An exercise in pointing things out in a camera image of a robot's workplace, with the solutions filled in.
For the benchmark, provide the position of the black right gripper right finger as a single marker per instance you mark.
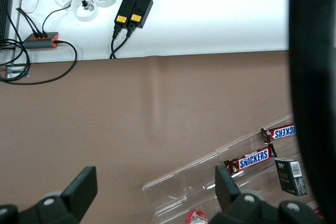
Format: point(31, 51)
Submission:
point(225, 190)

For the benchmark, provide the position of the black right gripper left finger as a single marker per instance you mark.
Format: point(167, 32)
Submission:
point(78, 187)

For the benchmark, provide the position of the red capped can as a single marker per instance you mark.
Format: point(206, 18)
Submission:
point(197, 217)

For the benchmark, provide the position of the Snickers chocolate bar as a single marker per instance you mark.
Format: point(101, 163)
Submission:
point(252, 159)
point(282, 132)

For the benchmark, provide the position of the clear acrylic step stand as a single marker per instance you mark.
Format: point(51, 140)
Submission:
point(262, 140)
point(178, 195)

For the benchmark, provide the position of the small black box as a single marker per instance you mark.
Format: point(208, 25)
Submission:
point(290, 179)

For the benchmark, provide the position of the brown table mat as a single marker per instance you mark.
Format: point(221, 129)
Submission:
point(131, 116)

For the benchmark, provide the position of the grey orange USB hub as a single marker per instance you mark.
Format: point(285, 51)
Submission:
point(40, 41)

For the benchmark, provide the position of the black power adapter yellow label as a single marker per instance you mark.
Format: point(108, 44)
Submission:
point(141, 11)
point(125, 10)

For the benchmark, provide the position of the small white adapter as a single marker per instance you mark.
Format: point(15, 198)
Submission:
point(62, 1)

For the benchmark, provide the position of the black finned device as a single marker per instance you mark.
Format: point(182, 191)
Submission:
point(4, 11)

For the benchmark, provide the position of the small metal bracket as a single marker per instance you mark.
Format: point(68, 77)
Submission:
point(14, 71)

